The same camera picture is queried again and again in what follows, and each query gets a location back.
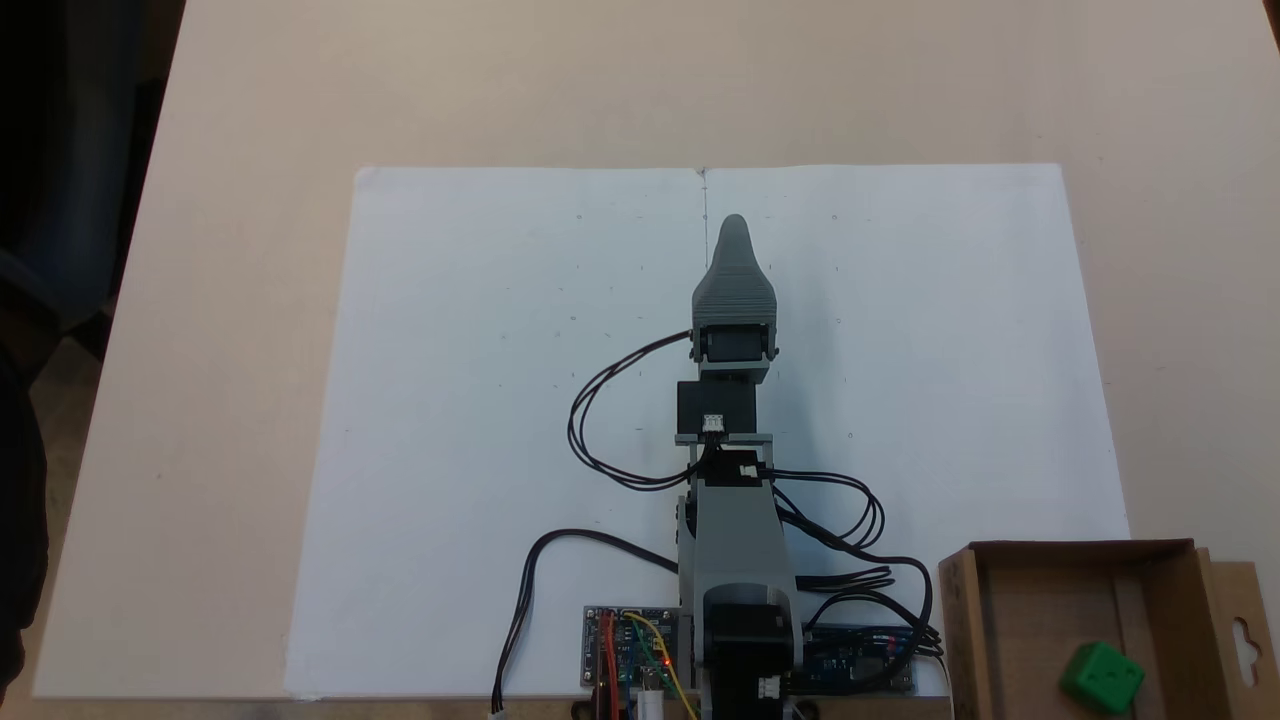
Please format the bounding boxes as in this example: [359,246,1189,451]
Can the wide ribbed grey gripper finger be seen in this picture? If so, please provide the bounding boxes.
[691,213,779,330]

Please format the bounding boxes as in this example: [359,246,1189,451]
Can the green die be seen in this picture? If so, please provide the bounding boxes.
[1059,641,1147,714]

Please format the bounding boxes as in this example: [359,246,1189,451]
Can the white paper sheet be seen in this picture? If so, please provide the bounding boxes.
[282,165,707,702]
[700,162,1134,699]

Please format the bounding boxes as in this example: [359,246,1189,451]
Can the circuit board with blue parts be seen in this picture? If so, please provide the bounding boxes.
[799,624,917,695]

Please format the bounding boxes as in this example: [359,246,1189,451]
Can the brown cardboard box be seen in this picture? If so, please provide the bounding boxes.
[937,539,1280,720]

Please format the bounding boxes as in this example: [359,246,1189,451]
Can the black gripper wire loop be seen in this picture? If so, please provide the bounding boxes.
[566,329,703,493]

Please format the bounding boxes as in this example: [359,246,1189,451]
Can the black arm wire bundle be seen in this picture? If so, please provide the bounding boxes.
[758,464,947,668]

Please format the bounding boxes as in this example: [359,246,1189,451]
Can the coloured jumper wires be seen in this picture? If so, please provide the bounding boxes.
[594,608,701,720]

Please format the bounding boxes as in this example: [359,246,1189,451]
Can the circuit board with jumper wires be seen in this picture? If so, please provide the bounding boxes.
[582,604,684,694]

